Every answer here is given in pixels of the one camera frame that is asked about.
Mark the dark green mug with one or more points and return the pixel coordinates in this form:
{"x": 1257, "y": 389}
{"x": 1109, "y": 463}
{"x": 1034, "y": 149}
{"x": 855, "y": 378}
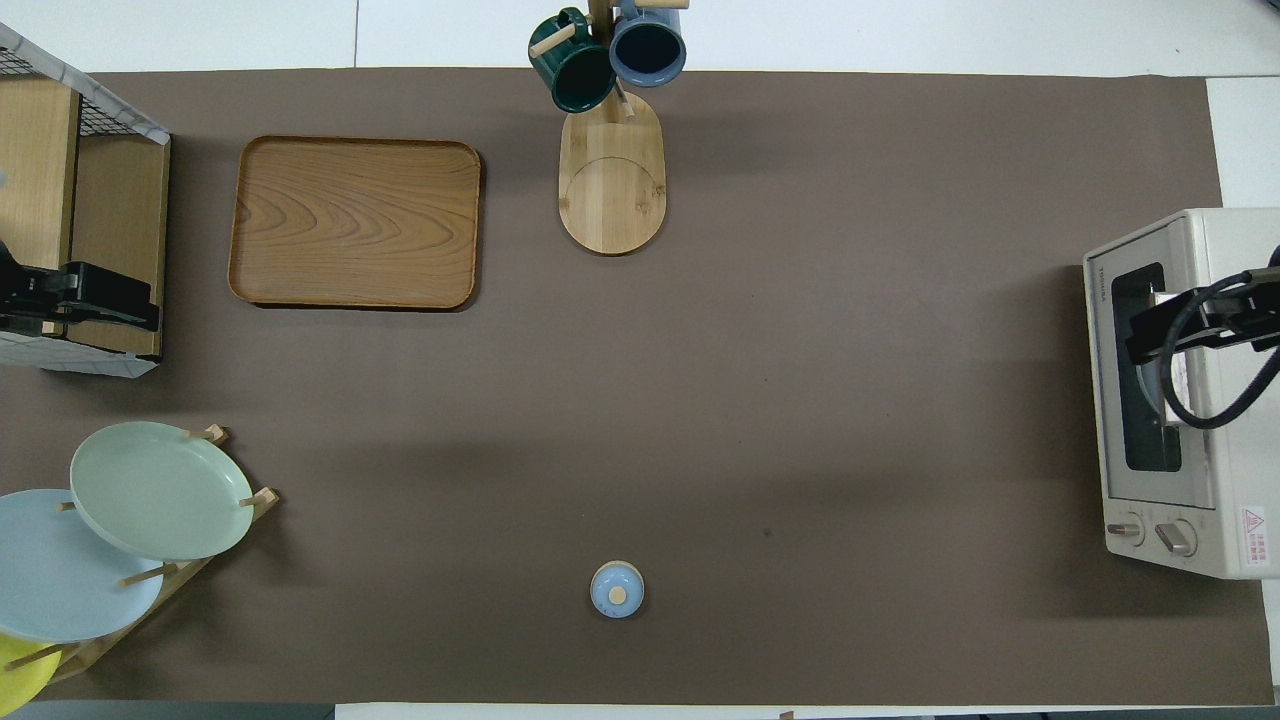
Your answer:
{"x": 575, "y": 70}

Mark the rectangular wooden tray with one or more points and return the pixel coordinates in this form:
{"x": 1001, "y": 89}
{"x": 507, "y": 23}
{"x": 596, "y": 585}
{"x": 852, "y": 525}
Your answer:
{"x": 355, "y": 220}

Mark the large light blue plate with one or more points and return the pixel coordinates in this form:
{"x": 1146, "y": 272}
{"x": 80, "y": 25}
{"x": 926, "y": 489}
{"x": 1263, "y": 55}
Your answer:
{"x": 60, "y": 580}

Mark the wooden plate rack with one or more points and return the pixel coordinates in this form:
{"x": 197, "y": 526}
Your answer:
{"x": 190, "y": 575}

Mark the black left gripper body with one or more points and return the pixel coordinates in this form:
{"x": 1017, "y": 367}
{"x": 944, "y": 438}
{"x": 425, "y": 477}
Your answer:
{"x": 30, "y": 290}

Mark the yellow plate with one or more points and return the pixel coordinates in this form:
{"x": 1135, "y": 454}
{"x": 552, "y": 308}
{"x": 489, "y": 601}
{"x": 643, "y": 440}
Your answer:
{"x": 20, "y": 680}

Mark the pale green plate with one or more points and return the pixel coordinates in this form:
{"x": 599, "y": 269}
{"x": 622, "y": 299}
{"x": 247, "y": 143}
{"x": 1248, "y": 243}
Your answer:
{"x": 160, "y": 490}

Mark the blue mug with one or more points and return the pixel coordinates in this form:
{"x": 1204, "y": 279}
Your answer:
{"x": 648, "y": 45}

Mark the brown table mat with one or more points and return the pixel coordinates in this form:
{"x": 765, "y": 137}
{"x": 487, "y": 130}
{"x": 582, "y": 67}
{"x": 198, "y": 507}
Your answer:
{"x": 700, "y": 400}

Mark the wooden two-tier shelf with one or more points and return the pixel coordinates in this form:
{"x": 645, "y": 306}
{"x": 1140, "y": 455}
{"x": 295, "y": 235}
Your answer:
{"x": 110, "y": 210}

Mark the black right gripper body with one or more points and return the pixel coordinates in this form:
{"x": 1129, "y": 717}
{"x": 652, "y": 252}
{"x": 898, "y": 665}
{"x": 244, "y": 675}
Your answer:
{"x": 1245, "y": 315}

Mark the wooden mug tree stand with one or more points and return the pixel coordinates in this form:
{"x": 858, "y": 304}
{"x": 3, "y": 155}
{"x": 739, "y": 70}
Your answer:
{"x": 612, "y": 190}

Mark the white toaster oven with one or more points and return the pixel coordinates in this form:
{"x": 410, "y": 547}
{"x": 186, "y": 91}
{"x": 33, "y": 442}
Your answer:
{"x": 1240, "y": 470}

